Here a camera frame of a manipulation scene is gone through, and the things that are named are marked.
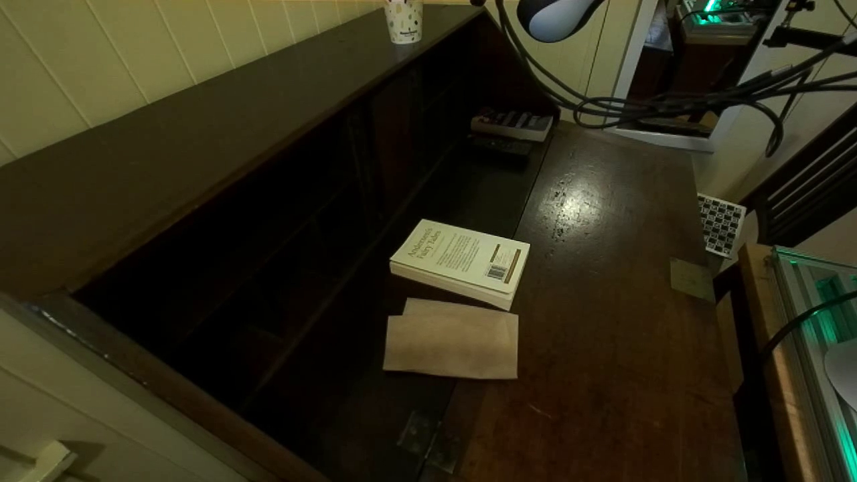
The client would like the white paperback book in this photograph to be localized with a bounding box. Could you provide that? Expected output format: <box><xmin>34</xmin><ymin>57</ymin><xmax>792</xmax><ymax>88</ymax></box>
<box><xmin>387</xmin><ymin>220</ymin><xmax>531</xmax><ymax>311</ymax></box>

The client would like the green lit control box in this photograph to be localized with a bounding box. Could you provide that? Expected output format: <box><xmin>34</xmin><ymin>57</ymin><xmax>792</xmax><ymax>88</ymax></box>
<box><xmin>740</xmin><ymin>247</ymin><xmax>857</xmax><ymax>482</ymax></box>

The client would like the black cable bundle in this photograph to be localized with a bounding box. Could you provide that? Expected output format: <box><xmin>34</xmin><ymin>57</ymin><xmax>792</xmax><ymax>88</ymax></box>
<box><xmin>492</xmin><ymin>0</ymin><xmax>857</xmax><ymax>159</ymax></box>

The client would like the wooden slatted chair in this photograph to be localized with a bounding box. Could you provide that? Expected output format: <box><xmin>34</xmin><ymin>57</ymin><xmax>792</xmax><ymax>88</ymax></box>
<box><xmin>741</xmin><ymin>105</ymin><xmax>857</xmax><ymax>247</ymax></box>

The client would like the white perforated panel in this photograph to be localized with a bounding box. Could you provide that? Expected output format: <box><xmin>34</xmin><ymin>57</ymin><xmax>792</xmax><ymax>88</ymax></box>
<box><xmin>697</xmin><ymin>194</ymin><xmax>746</xmax><ymax>260</ymax></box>

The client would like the brown paper envelope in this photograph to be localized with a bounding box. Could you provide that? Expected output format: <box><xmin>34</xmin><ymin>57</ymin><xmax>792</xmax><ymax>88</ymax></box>
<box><xmin>382</xmin><ymin>297</ymin><xmax>520</xmax><ymax>381</ymax></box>

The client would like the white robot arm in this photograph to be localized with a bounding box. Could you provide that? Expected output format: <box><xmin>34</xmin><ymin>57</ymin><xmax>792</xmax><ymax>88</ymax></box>
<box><xmin>516</xmin><ymin>0</ymin><xmax>604</xmax><ymax>42</ymax></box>

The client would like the speckled paper cup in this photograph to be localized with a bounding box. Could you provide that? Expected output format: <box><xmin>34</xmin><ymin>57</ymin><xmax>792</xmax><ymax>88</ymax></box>
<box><xmin>382</xmin><ymin>0</ymin><xmax>423</xmax><ymax>46</ymax></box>

